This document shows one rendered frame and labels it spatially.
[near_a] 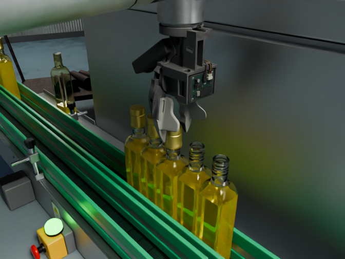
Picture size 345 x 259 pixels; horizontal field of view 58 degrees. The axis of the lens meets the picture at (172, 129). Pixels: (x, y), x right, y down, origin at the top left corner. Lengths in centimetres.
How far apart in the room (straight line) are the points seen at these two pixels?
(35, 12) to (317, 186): 52
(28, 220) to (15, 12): 88
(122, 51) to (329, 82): 60
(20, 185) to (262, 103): 77
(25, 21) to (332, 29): 42
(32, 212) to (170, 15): 80
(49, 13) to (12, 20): 3
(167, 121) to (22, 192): 66
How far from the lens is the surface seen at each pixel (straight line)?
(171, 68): 50
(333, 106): 54
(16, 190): 108
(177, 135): 59
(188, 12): 48
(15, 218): 110
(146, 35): 84
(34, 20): 26
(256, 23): 59
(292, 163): 61
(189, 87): 49
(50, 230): 87
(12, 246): 101
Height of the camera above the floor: 144
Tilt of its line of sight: 28 degrees down
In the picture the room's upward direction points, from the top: straight up
